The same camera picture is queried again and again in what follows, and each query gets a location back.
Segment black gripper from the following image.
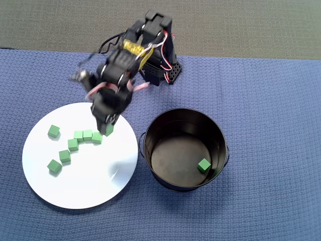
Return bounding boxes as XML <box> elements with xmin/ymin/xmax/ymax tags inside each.
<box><xmin>90</xmin><ymin>87</ymin><xmax>133</xmax><ymax>136</ymax></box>

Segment white round plate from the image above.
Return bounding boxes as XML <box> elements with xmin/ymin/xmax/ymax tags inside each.
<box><xmin>22</xmin><ymin>102</ymin><xmax>139</xmax><ymax>210</ymax></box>

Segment black metal bucket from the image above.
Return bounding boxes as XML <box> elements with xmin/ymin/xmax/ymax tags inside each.
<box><xmin>138</xmin><ymin>108</ymin><xmax>231</xmax><ymax>193</ymax></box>

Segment blue woven tablecloth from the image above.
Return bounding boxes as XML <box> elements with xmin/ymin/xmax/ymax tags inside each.
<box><xmin>0</xmin><ymin>48</ymin><xmax>321</xmax><ymax>241</ymax></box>

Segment red white wrist servo wires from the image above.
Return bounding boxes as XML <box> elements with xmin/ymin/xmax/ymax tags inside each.
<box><xmin>85</xmin><ymin>79</ymin><xmax>152</xmax><ymax>101</ymax></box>

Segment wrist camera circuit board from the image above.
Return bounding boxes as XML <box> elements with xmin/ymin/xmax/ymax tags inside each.
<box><xmin>69</xmin><ymin>69</ymin><xmax>97</xmax><ymax>88</ymax></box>

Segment red white arm servo wires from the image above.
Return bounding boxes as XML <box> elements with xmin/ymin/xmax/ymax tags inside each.
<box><xmin>135</xmin><ymin>30</ymin><xmax>176</xmax><ymax>83</ymax></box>

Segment black camera cable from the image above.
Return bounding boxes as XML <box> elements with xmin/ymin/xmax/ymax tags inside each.
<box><xmin>75</xmin><ymin>32</ymin><xmax>126</xmax><ymax>73</ymax></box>

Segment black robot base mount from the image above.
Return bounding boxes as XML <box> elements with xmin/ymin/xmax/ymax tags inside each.
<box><xmin>138</xmin><ymin>56</ymin><xmax>183</xmax><ymax>85</ymax></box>

